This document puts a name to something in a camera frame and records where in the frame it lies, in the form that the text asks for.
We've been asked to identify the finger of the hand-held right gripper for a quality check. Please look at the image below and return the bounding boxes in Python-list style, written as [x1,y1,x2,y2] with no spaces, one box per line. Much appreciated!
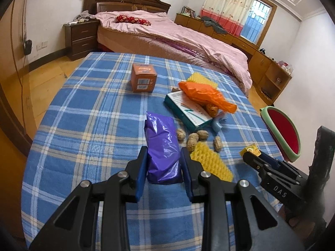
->
[242,152,270,175]
[258,152,308,185]

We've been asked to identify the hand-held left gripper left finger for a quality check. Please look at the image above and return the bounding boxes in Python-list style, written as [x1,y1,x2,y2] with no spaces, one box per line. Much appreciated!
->
[29,146,149,251]

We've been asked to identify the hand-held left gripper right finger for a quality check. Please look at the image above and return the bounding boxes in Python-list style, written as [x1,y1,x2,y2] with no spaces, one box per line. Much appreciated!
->
[180,148,305,251]

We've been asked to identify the small yellow wrapper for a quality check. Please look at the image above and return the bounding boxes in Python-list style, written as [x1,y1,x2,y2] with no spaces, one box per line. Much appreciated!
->
[240,144,261,159]

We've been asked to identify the purple plastic bag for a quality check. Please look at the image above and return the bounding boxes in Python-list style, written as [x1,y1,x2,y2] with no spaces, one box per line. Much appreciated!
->
[145,111,184,185]

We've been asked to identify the teal and white box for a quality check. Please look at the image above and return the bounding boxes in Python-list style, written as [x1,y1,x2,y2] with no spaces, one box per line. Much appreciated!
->
[164,91,214,133]

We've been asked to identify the yellow sponge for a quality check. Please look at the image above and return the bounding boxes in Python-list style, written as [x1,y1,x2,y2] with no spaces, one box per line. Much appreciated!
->
[189,73,219,89]
[190,142,233,182]

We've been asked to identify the light blue plastic piece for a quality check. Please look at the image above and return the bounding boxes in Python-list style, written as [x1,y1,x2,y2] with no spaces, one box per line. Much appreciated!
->
[211,111,228,132]

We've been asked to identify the blue plaid tablecloth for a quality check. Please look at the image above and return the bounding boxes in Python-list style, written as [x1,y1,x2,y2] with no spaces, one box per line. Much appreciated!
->
[21,52,288,251]

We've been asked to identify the orange plastic bag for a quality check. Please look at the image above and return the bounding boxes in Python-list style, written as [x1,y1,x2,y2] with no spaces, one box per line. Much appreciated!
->
[178,81,237,114]

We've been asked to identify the orange cardboard box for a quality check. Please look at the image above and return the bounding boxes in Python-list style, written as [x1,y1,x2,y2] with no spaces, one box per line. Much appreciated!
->
[131,63,158,93]

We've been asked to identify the pink and white items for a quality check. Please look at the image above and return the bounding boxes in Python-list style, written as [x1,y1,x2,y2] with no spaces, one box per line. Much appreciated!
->
[277,60,294,75]

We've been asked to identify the long wooden cabinet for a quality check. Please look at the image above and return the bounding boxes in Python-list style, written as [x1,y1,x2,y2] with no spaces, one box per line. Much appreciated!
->
[174,13,292,106]

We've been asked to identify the pink blanket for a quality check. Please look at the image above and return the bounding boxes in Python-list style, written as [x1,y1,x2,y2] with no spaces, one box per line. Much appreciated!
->
[94,10,253,95]

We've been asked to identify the grey cloth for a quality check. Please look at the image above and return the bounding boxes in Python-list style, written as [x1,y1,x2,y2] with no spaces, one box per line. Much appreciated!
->
[200,16,228,34]

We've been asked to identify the dark wooden nightstand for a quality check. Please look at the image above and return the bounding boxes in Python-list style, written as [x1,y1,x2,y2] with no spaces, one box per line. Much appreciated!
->
[63,19,100,61]

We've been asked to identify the red patterned pillow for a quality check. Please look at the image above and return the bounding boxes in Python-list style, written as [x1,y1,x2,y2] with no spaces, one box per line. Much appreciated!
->
[115,14,152,27]

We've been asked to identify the picture frames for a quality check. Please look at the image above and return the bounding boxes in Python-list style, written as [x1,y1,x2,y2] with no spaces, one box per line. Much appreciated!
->
[180,6,196,17]

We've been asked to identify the white and red curtain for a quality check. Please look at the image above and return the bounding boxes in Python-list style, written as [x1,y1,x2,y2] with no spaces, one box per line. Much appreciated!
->
[200,0,255,36]

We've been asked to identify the pile of clothes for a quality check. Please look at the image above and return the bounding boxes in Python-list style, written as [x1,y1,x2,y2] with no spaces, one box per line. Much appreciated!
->
[73,10,96,23]

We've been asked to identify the window with wooden frame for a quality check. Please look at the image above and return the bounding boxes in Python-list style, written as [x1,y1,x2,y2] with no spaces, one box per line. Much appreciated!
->
[239,0,277,46]

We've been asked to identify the dark wall cable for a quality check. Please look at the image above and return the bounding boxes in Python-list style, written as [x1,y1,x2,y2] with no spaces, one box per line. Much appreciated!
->
[10,0,30,136]

